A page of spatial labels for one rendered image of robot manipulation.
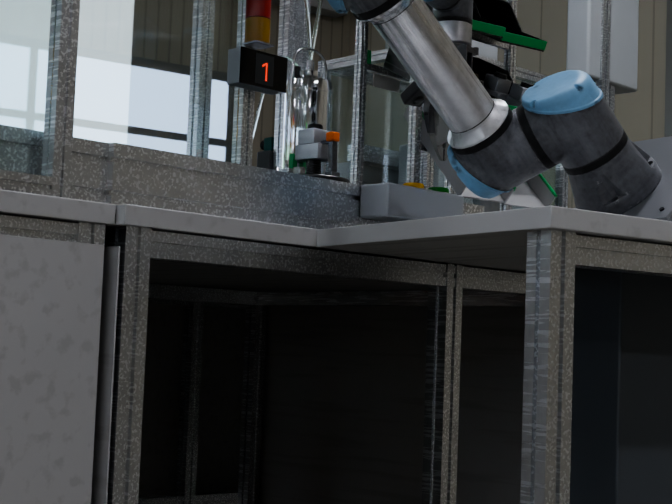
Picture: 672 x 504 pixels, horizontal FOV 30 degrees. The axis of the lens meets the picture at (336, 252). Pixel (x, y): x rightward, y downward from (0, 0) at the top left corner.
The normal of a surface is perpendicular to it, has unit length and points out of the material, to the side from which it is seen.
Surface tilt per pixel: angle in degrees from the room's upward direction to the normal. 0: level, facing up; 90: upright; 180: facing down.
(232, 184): 90
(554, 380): 90
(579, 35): 90
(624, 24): 90
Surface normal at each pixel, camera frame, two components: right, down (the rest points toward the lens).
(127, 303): 0.71, -0.03
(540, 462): -0.82, -0.07
